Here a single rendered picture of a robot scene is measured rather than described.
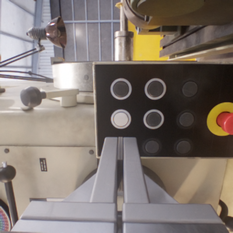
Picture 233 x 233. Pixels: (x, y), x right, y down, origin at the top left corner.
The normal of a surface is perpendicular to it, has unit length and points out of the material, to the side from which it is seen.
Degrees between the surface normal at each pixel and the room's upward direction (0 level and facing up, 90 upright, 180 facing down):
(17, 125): 90
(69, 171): 90
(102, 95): 90
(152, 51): 90
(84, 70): 66
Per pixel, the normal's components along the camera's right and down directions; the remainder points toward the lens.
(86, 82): -0.38, 0.25
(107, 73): -0.03, 0.26
